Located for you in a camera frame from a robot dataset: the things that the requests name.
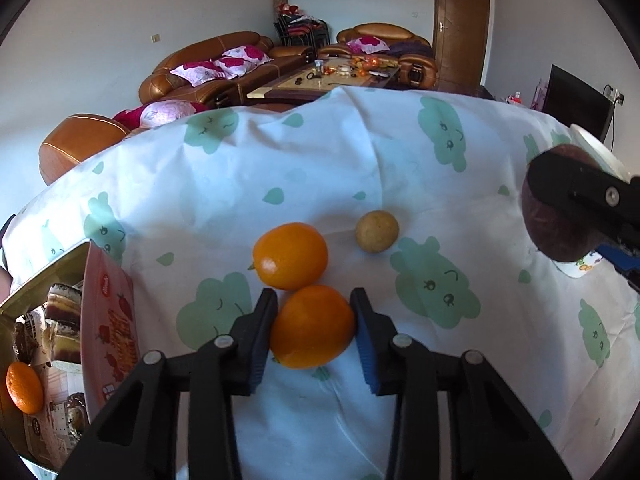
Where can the pink gift bag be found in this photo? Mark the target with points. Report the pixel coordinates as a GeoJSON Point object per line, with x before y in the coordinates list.
{"type": "Point", "coordinates": [539, 95]}

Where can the crumb topped round layered cake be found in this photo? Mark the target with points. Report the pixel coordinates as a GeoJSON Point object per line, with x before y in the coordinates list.
{"type": "Point", "coordinates": [65, 346]}

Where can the brown leather armchair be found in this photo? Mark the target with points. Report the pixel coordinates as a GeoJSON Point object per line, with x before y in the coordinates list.
{"type": "Point", "coordinates": [380, 30]}
{"type": "Point", "coordinates": [80, 140]}

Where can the printed paper liner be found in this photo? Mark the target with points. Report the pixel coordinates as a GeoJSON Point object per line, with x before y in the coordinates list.
{"type": "Point", "coordinates": [55, 387]}

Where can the stack of black red chairs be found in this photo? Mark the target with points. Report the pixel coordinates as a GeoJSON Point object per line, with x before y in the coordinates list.
{"type": "Point", "coordinates": [300, 30]}

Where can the pink cookie tin box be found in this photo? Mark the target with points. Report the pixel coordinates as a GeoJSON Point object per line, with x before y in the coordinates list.
{"type": "Point", "coordinates": [107, 320]}

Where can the tall patterned cylinder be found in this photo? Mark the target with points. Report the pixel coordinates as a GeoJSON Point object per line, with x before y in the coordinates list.
{"type": "Point", "coordinates": [280, 0]}

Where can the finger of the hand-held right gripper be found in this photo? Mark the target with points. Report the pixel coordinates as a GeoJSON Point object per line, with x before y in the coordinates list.
{"type": "Point", "coordinates": [619, 259]}
{"type": "Point", "coordinates": [575, 185]}

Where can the white pillow with magenta flowers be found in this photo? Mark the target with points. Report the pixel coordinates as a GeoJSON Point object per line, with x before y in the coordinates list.
{"type": "Point", "coordinates": [232, 66]}
{"type": "Point", "coordinates": [197, 72]}
{"type": "Point", "coordinates": [248, 53]}
{"type": "Point", "coordinates": [367, 44]}

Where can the long brown leather sofa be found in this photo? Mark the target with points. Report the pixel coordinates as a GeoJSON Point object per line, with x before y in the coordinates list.
{"type": "Point", "coordinates": [210, 45]}

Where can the pale pink floral pillow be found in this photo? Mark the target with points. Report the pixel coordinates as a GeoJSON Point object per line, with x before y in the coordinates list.
{"type": "Point", "coordinates": [167, 112]}

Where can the orange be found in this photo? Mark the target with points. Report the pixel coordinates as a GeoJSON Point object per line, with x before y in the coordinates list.
{"type": "Point", "coordinates": [312, 327]}
{"type": "Point", "coordinates": [24, 387]}
{"type": "Point", "coordinates": [290, 256]}

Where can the small yellow-green fruit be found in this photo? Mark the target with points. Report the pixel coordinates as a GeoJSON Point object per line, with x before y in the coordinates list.
{"type": "Point", "coordinates": [377, 231]}

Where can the purple passion fruit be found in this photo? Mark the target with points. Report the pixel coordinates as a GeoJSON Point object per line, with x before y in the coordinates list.
{"type": "Point", "coordinates": [555, 230]}

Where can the wooden glass-top coffee table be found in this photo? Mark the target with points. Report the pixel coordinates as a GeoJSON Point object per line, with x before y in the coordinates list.
{"type": "Point", "coordinates": [300, 87]}

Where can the pile of small tangerines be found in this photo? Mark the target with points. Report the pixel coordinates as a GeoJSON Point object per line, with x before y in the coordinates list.
{"type": "Point", "coordinates": [370, 62]}

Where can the black flat television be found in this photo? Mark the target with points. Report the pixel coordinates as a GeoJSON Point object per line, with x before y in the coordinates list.
{"type": "Point", "coordinates": [575, 100]}

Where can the purple blanket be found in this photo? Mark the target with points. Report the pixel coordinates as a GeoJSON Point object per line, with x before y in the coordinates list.
{"type": "Point", "coordinates": [407, 49]}

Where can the red bottle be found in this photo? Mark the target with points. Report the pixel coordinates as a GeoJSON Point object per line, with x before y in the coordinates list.
{"type": "Point", "coordinates": [516, 96]}

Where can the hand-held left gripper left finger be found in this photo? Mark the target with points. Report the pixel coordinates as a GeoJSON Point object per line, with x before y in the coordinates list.
{"type": "Point", "coordinates": [255, 355]}

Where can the cream topped round layered cake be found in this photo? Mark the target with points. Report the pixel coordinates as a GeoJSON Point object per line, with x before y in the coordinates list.
{"type": "Point", "coordinates": [62, 304]}

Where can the brown wooden door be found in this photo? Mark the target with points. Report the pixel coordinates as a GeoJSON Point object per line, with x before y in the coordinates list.
{"type": "Point", "coordinates": [460, 30]}

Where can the wall power socket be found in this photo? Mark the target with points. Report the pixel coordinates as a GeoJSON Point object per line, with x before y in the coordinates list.
{"type": "Point", "coordinates": [619, 95]}

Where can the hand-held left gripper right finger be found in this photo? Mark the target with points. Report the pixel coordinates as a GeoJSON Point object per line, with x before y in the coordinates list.
{"type": "Point", "coordinates": [372, 360]}

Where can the white cloth with green clouds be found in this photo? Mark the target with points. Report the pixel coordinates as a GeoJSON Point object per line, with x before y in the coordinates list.
{"type": "Point", "coordinates": [350, 160]}

